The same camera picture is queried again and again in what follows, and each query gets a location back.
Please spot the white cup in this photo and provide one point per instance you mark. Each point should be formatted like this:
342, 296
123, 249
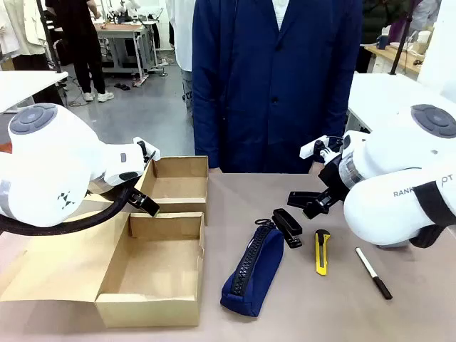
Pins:
424, 41

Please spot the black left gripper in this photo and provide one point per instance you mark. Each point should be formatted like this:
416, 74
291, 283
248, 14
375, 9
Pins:
134, 197

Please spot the wooden background table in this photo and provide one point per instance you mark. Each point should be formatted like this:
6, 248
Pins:
395, 57

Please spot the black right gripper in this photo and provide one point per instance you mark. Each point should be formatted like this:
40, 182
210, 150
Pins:
335, 178

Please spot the person right forearm blue sleeve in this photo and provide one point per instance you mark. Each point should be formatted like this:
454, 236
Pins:
204, 135

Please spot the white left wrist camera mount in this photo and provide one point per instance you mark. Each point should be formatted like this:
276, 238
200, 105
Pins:
149, 146

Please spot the yellow utility knife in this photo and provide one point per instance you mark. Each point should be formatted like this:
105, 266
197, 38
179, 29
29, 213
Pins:
322, 253

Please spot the bystander in white coat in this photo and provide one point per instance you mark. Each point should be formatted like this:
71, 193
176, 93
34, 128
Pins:
181, 39

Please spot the bystander in dark green jacket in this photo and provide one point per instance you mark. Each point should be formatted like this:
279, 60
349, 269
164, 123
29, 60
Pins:
381, 18

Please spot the navy blue zipper pencil case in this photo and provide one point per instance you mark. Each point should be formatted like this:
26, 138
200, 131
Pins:
256, 270

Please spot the person torso in blue coat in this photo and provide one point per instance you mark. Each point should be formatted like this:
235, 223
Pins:
278, 89

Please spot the grey background workbench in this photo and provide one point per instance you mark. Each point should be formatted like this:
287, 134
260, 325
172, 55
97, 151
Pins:
124, 42

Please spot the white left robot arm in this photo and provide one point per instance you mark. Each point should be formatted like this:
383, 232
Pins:
46, 167

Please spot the large cardboard box with lid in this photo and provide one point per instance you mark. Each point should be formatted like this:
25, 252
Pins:
142, 270

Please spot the bystander in beige coat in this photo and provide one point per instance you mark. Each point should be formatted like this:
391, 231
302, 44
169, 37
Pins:
21, 32

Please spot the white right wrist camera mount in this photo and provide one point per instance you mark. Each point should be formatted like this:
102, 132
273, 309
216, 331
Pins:
311, 147

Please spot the white marker with black cap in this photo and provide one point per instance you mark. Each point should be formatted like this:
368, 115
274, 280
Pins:
372, 272

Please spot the person left forearm blue sleeve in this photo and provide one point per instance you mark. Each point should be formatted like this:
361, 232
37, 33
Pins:
340, 107

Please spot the small cardboard box with lid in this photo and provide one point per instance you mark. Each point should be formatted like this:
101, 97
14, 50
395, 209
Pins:
178, 185

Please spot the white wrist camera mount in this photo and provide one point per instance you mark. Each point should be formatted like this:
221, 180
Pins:
149, 146
311, 147

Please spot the black tripod pole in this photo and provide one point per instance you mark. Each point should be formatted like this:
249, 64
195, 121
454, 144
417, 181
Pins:
48, 39
402, 35

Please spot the dark blue mug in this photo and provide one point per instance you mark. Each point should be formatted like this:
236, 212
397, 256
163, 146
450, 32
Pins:
382, 42

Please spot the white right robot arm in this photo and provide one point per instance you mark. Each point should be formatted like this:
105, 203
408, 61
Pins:
399, 178

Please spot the bystander in black clothes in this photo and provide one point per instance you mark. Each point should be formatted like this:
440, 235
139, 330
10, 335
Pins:
82, 42

